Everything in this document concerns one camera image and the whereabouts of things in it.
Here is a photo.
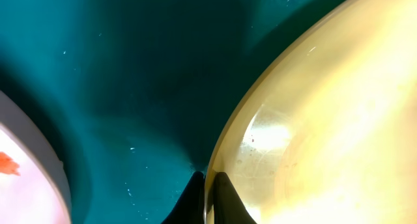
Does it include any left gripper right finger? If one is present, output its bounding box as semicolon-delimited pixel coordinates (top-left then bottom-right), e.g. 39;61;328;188
213;172;256;224

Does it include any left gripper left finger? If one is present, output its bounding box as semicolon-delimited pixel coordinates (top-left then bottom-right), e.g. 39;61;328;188
162;171;205;224

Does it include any yellow green plate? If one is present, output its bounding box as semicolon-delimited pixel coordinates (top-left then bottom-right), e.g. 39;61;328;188
203;0;416;223

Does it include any white plate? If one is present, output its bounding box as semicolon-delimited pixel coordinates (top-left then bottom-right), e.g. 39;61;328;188
1;93;72;224

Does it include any teal plastic tray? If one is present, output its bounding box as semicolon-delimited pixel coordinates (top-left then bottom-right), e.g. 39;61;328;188
1;0;345;223

